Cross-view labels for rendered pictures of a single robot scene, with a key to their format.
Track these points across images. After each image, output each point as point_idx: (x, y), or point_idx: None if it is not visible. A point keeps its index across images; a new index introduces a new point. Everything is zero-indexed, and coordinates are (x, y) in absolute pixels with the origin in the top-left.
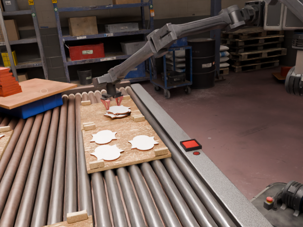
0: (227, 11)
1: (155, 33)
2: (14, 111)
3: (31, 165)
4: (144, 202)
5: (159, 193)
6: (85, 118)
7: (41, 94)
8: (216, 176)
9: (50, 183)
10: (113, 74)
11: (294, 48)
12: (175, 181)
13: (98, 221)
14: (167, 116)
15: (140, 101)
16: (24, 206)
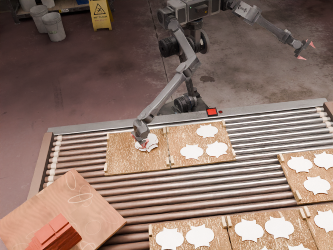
0: (178, 27)
1: (189, 66)
2: None
3: (217, 195)
4: (264, 137)
5: (258, 130)
6: (145, 166)
7: (94, 198)
8: (245, 109)
9: None
10: (149, 116)
11: (194, 30)
12: (245, 125)
13: (276, 155)
14: (159, 116)
15: (113, 130)
16: (265, 187)
